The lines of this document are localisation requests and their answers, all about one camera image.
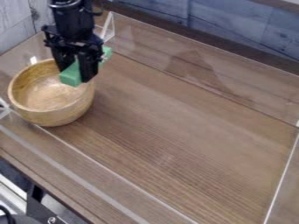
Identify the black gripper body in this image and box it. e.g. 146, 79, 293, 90
42, 25, 103, 57

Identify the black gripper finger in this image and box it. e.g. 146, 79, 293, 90
51, 46, 77, 71
78, 47, 103, 83

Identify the green rectangular block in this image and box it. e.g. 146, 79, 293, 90
59, 45, 113, 88

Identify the wooden bowl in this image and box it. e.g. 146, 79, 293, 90
7, 59, 95, 127

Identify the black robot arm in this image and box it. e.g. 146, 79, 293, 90
42, 0, 106, 87

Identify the clear acrylic corner bracket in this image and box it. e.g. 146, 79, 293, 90
95, 12, 117, 44

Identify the clear acrylic front wall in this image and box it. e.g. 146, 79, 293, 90
0, 109, 199, 224

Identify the black metal table frame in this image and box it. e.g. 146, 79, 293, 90
26, 185, 70, 224

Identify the black cable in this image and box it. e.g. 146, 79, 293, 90
0, 205, 16, 224

